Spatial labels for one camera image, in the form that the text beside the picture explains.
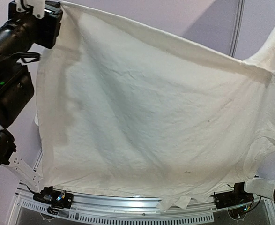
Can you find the right aluminium frame post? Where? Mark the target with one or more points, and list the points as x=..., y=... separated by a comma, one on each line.
x=236, y=28

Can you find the white t-shirt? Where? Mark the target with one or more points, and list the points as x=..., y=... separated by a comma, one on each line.
x=125, y=109

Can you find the white plastic laundry basket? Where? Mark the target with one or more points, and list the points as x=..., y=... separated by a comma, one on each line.
x=36, y=120

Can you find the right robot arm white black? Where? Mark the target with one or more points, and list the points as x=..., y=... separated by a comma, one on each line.
x=259, y=186

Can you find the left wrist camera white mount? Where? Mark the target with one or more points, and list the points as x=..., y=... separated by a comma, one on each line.
x=36, y=7

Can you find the front aluminium rail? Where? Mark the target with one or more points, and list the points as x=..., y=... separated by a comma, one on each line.
x=103, y=210

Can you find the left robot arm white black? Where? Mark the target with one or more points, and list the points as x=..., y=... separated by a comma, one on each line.
x=16, y=90

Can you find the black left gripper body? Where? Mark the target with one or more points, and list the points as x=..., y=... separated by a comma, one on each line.
x=48, y=36

